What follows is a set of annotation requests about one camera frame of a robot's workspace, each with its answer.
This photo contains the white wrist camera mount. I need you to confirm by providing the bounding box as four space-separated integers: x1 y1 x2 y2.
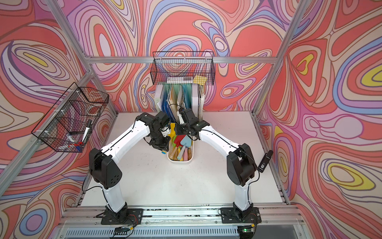
177 108 187 125

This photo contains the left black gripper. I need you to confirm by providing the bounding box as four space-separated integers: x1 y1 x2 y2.
149 130 172 150

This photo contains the black wire basket left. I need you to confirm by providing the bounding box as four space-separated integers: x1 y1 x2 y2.
31 83 109 153

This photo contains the black white marker pen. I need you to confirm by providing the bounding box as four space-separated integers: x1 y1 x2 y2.
82 119 92 143

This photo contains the black wire basket back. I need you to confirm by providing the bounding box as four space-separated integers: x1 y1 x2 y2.
150 50 215 85

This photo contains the yellow sponge in basket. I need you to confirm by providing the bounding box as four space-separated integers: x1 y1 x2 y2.
193 75 208 85

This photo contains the white storage tray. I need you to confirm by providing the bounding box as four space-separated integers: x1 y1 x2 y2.
167 135 195 164

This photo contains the red shovel wooden handle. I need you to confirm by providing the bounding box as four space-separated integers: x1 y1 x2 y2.
173 134 186 147

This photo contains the mint green file crate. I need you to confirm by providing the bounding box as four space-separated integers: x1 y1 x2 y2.
154 85 205 123

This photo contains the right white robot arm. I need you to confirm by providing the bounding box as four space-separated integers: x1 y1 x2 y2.
178 109 257 212

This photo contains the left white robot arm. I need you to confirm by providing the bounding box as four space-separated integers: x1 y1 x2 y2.
89 112 171 215

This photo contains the purple trowel pink handle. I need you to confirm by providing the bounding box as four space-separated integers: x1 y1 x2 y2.
183 148 189 162

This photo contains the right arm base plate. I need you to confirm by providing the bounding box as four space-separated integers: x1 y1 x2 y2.
218 204 262 225

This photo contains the black wire basket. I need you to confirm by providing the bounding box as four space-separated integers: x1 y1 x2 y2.
31 83 109 153
150 50 215 85

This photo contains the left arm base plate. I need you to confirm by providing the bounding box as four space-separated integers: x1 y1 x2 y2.
101 208 143 226

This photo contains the light blue trowel white handle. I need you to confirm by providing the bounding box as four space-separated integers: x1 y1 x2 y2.
177 135 192 160

